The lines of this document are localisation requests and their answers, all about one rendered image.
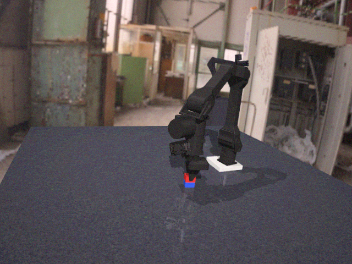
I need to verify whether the blue block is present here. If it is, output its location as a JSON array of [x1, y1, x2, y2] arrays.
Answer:
[[183, 179, 195, 188]]

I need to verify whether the red block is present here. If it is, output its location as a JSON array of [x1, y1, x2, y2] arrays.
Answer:
[[184, 173, 196, 183]]

